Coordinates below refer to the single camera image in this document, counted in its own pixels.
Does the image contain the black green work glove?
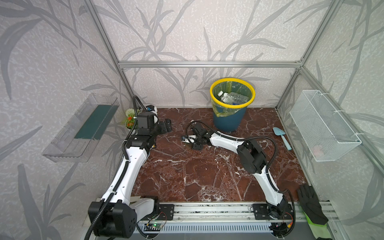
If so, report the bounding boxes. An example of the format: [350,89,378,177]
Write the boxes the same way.
[297,184,332,240]

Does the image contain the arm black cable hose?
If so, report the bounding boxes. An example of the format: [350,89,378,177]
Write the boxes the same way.
[83,95,151,240]
[185,120,296,235]

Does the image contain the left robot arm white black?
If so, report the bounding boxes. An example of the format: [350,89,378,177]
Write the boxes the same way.
[84,109,172,240]

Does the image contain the circuit board with wires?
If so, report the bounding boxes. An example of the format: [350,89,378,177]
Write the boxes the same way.
[144,212,168,232]
[269,221,296,238]

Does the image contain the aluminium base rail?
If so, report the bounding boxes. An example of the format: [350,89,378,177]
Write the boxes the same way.
[131,201,341,224]

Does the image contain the light blue garden trowel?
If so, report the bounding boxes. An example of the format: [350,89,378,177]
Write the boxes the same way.
[273,127,292,151]

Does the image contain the white wire mesh basket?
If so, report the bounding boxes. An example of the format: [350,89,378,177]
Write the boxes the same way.
[290,90,362,162]

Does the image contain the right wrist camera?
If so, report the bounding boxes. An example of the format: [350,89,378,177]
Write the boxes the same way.
[181,135,196,144]

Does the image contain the white pot with artificial plant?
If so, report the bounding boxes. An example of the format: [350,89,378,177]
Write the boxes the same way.
[124,109,141,129]

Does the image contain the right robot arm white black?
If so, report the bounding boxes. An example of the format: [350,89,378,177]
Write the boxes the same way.
[184,123,289,219]

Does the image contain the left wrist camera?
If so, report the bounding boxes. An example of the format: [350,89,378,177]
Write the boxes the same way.
[146,105,159,123]

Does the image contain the clear unlabelled plastic bottle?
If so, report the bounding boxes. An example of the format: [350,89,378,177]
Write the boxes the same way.
[228,92,249,105]

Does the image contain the clear bottle yellow logo label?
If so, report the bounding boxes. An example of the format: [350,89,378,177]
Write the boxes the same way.
[218,91,229,104]

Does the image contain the yellow-green plastic bin liner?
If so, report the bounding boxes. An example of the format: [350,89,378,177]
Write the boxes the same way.
[210,78,256,118]

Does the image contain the blue bin with yellow rim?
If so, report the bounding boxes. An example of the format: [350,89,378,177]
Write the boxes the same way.
[210,78,256,133]

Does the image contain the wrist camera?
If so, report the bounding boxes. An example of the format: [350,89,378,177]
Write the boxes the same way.
[146,105,159,123]
[181,135,196,144]

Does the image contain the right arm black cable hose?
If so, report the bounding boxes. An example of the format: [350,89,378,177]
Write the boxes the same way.
[185,120,296,235]

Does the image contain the left circuit board with wires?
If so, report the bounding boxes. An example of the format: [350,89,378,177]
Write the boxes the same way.
[144,212,168,232]

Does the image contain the right circuit board with wires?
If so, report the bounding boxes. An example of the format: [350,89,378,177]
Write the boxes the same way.
[269,221,296,238]

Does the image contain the clear acrylic wall shelf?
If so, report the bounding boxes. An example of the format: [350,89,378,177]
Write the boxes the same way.
[42,94,119,163]

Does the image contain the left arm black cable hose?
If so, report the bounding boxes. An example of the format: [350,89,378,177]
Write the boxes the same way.
[83,95,151,240]

